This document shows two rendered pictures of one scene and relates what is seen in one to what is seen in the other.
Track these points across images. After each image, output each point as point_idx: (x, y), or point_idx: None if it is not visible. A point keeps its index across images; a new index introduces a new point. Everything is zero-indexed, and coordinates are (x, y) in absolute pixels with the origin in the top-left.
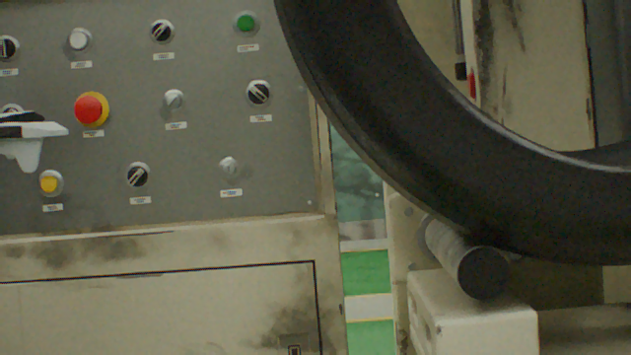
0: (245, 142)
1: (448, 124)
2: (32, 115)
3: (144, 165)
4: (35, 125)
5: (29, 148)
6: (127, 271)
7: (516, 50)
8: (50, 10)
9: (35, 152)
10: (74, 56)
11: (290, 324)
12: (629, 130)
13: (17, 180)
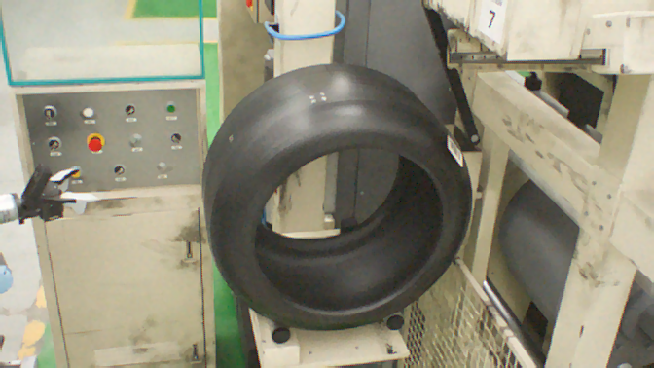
0: (169, 157)
1: (273, 305)
2: (74, 171)
3: (122, 165)
4: (83, 198)
5: (79, 205)
6: (115, 212)
7: (296, 186)
8: (72, 95)
9: (83, 207)
10: (86, 118)
11: (187, 233)
12: (339, 170)
13: (57, 170)
